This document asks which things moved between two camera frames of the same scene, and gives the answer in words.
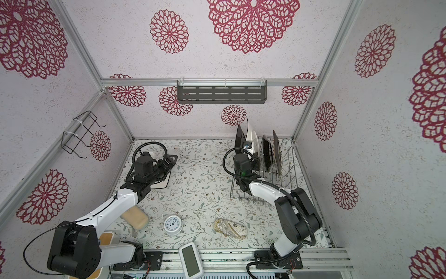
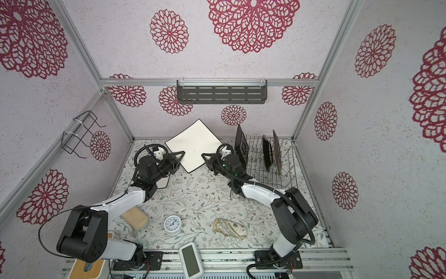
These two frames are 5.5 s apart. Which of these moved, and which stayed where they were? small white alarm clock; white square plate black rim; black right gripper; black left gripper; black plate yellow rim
Moved: black right gripper
Stayed: black left gripper; small white alarm clock; black plate yellow rim; white square plate black rim
